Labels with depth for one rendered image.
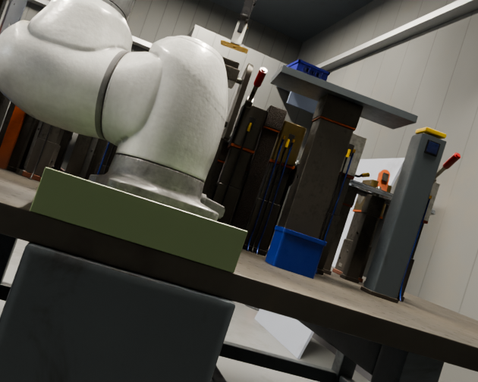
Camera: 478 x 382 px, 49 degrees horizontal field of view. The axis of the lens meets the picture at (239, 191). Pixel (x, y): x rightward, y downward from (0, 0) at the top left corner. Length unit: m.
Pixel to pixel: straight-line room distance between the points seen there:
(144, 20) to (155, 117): 6.79
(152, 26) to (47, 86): 6.73
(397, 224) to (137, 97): 0.82
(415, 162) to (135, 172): 0.84
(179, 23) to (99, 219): 6.98
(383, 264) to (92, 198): 0.88
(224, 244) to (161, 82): 0.27
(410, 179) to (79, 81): 0.89
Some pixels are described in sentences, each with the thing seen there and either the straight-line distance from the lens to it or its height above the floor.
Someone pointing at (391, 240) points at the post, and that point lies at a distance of 1.41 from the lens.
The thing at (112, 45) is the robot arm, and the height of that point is 0.98.
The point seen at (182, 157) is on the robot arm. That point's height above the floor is 0.84.
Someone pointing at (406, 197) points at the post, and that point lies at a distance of 1.43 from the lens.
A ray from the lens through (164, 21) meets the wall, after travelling 7.63.
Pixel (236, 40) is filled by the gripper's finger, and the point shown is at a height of 1.27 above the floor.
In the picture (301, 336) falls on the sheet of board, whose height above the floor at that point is 0.13.
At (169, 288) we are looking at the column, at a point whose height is 0.65.
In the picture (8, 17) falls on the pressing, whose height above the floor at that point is 1.12.
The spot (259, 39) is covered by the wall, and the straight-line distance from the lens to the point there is 7.88.
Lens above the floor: 0.78
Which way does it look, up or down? 3 degrees up
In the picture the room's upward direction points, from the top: 19 degrees clockwise
